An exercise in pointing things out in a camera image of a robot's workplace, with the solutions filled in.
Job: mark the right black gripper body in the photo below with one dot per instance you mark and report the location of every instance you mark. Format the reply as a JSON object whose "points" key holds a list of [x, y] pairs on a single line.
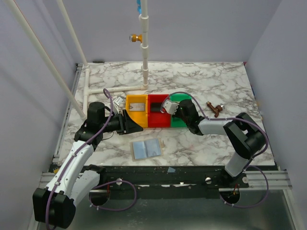
{"points": [[180, 110]]}

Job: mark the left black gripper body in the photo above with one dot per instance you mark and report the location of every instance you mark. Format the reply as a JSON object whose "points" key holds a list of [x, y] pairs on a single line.
{"points": [[117, 123]]}

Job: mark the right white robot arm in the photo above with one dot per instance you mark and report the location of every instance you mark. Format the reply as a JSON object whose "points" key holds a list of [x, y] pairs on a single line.
{"points": [[245, 135]]}

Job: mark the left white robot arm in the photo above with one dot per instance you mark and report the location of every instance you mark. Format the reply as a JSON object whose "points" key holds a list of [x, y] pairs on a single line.
{"points": [[56, 203]]}

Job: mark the silver card in yellow bin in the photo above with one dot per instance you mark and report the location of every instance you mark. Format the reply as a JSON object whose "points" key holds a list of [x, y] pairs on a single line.
{"points": [[137, 107]]}

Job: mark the black card in red bin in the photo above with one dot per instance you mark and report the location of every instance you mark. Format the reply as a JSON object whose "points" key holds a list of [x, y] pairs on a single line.
{"points": [[155, 107]]}

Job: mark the green plastic bin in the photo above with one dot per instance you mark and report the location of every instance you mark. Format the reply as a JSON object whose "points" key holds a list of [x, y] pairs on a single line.
{"points": [[177, 122]]}

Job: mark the yellow plastic bin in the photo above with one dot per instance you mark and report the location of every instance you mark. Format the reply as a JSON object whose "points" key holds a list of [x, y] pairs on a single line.
{"points": [[141, 118]]}

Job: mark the red plastic bin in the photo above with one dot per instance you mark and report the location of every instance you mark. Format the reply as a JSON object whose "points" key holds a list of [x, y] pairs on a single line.
{"points": [[158, 120]]}

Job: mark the brown brass faucet valve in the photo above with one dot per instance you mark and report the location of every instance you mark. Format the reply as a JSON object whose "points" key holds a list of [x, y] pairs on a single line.
{"points": [[215, 109]]}

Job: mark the orange nozzle on pipe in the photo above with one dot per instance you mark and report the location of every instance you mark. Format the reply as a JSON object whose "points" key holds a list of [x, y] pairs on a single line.
{"points": [[136, 38]]}

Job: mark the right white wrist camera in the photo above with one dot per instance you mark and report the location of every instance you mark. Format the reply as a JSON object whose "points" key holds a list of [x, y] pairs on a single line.
{"points": [[170, 107]]}

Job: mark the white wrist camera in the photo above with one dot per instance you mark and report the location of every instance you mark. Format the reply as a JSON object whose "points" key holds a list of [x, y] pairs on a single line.
{"points": [[116, 103], [170, 107]]}

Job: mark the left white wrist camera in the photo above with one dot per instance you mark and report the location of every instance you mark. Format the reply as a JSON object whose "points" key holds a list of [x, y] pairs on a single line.
{"points": [[116, 103]]}

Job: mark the black mounting rail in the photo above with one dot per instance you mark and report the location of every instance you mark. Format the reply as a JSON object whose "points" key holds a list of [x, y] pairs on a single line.
{"points": [[178, 182]]}

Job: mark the white PVC pipe frame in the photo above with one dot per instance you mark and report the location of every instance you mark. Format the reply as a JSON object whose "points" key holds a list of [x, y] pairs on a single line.
{"points": [[142, 6]]}

